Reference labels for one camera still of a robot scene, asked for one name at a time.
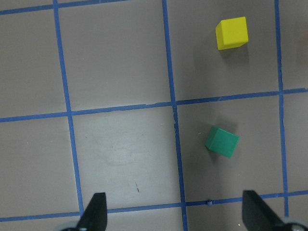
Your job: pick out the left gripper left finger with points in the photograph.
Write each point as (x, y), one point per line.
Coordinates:
(95, 215)

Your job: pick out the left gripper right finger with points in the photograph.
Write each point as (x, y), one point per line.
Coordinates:
(257, 215)

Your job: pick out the green wooden block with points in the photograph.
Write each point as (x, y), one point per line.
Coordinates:
(221, 142)

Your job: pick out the yellow wooden block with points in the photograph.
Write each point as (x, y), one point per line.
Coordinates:
(231, 33)

